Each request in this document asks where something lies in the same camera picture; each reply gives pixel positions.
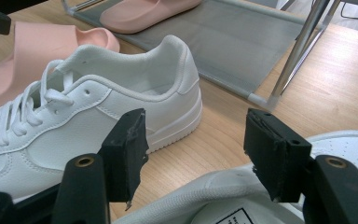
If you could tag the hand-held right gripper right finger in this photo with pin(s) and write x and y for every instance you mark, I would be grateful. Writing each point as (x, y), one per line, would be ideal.
(276, 155)

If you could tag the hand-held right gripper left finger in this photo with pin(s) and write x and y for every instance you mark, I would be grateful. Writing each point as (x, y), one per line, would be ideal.
(124, 155)

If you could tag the pink slipper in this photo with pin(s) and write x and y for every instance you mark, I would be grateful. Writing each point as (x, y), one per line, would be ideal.
(143, 15)
(28, 46)

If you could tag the white sneaker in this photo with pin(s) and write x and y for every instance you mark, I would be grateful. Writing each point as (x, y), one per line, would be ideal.
(199, 193)
(74, 140)

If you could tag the metal shoe rack grey shelves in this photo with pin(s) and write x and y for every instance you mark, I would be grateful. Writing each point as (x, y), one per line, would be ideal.
(230, 40)

